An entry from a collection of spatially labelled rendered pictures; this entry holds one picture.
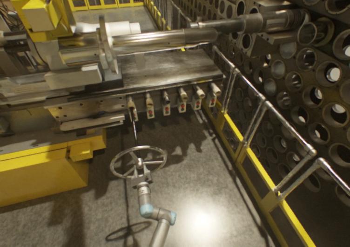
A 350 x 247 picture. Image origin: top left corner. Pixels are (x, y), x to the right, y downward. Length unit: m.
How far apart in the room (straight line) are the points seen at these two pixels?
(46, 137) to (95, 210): 0.87
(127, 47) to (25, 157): 1.36
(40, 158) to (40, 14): 1.29
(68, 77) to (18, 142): 0.89
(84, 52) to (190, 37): 0.73
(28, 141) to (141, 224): 1.34
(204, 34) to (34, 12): 1.01
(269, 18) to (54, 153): 2.38
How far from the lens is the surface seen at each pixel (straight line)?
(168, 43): 1.40
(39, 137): 2.22
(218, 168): 2.33
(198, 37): 1.46
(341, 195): 2.69
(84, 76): 1.69
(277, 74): 2.86
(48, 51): 1.74
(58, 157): 1.95
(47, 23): 1.13
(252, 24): 2.07
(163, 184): 2.18
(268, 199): 2.04
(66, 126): 2.03
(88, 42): 1.35
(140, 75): 2.00
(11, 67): 2.29
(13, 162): 2.16
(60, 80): 1.74
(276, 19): 2.22
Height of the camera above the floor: 2.00
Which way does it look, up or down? 45 degrees down
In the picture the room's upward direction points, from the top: straight up
